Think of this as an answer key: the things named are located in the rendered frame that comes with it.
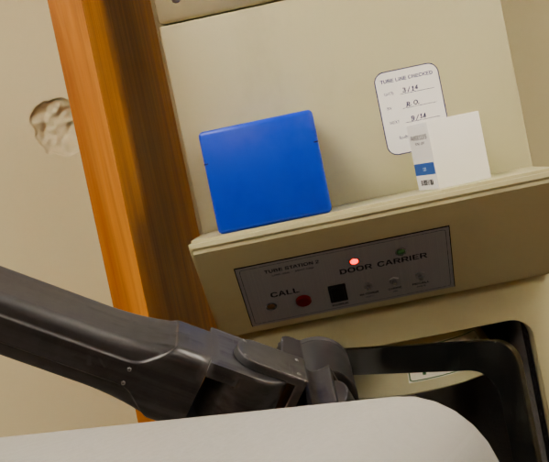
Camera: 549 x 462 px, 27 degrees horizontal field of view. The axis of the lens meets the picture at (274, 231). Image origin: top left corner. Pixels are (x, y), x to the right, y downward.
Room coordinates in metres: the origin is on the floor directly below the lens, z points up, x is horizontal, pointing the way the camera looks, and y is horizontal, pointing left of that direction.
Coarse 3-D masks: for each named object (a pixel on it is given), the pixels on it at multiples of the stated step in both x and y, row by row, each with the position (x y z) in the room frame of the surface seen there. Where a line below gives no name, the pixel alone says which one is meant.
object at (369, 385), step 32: (352, 352) 0.99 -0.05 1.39; (384, 352) 0.96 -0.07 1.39; (416, 352) 0.94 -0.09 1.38; (448, 352) 0.92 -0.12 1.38; (480, 352) 0.90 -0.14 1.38; (512, 352) 0.88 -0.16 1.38; (384, 384) 0.97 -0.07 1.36; (416, 384) 0.95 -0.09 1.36; (448, 384) 0.92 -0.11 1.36; (480, 384) 0.90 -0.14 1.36; (512, 384) 0.88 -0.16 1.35; (480, 416) 0.91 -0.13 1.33; (512, 416) 0.89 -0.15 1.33; (512, 448) 0.89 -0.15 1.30
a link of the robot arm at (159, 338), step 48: (0, 288) 0.80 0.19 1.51; (48, 288) 0.83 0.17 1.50; (0, 336) 0.80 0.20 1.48; (48, 336) 0.80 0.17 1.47; (96, 336) 0.80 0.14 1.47; (144, 336) 0.82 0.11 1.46; (192, 336) 0.83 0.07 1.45; (96, 384) 0.81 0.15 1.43; (144, 384) 0.81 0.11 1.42; (192, 384) 0.81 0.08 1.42; (240, 384) 0.82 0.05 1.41
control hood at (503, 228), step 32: (416, 192) 1.01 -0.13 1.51; (448, 192) 0.97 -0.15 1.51; (480, 192) 0.97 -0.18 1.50; (512, 192) 0.97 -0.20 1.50; (544, 192) 0.98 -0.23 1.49; (288, 224) 0.98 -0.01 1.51; (320, 224) 0.98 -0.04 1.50; (352, 224) 0.98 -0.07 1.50; (384, 224) 0.98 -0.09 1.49; (416, 224) 0.99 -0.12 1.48; (448, 224) 0.99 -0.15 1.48; (480, 224) 1.00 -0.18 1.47; (512, 224) 1.00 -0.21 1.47; (544, 224) 1.01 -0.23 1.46; (192, 256) 0.99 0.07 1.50; (224, 256) 0.99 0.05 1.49; (256, 256) 1.00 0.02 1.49; (288, 256) 1.00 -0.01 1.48; (480, 256) 1.03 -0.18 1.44; (512, 256) 1.03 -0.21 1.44; (544, 256) 1.04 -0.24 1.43; (224, 288) 1.02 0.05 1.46; (448, 288) 1.06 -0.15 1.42; (224, 320) 1.05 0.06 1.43; (288, 320) 1.06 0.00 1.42
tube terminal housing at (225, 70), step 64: (320, 0) 1.09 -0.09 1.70; (384, 0) 1.09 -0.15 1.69; (448, 0) 1.08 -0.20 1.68; (192, 64) 1.10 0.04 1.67; (256, 64) 1.09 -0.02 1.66; (320, 64) 1.09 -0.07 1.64; (384, 64) 1.09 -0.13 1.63; (448, 64) 1.08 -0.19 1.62; (192, 128) 1.10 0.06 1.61; (320, 128) 1.09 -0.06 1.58; (512, 128) 1.08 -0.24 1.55; (384, 192) 1.09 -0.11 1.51; (320, 320) 1.09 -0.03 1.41; (384, 320) 1.09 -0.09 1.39; (448, 320) 1.09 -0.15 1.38
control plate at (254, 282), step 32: (320, 256) 1.00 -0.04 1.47; (352, 256) 1.01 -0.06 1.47; (384, 256) 1.01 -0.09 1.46; (416, 256) 1.02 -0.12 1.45; (448, 256) 1.02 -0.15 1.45; (256, 288) 1.02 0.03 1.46; (288, 288) 1.03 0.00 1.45; (320, 288) 1.03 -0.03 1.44; (352, 288) 1.04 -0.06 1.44; (384, 288) 1.04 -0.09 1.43; (416, 288) 1.05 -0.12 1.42; (256, 320) 1.06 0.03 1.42
